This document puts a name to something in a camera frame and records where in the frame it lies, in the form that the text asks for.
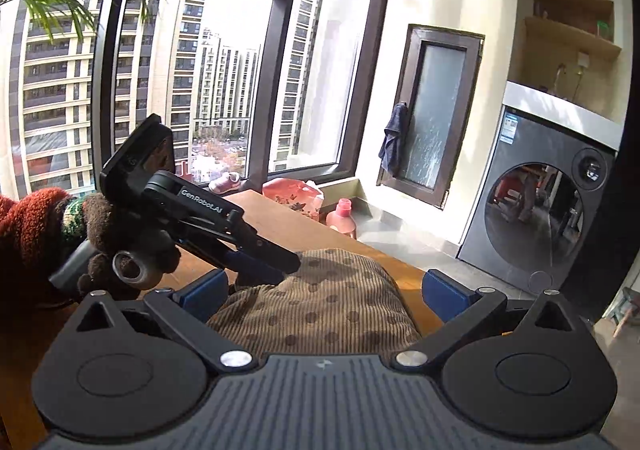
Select large dark-framed window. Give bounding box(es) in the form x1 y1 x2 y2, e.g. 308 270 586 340
0 0 401 198

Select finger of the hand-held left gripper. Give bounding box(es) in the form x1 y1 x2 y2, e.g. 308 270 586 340
219 224 303 276
172 237 287 288

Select person's left forearm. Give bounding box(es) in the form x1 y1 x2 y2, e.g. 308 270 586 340
0 187 90 307

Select small brown-framed frosted window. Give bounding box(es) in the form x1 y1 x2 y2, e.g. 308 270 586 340
376 24 485 210

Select apartment buildings outside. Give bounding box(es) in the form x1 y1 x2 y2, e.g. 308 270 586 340
0 0 331 191

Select grey front-load washing machine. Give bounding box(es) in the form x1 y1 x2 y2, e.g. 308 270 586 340
457 105 619 289

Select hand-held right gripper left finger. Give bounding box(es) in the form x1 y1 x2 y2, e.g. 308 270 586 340
70 269 251 373

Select pink shoe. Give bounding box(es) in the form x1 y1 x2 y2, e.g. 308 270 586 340
207 171 242 195

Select wooden wall shelf niche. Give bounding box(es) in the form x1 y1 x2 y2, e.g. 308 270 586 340
521 0 624 64

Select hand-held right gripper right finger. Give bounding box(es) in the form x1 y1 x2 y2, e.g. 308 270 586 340
395 269 576 371

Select pink detergent bottle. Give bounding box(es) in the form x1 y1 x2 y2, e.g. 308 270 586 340
325 198 359 239

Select brown polka-dot corduroy garment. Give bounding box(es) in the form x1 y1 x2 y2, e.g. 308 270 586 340
206 247 422 362

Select dark blue hanging cloth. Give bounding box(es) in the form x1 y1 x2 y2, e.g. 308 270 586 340
378 102 409 179

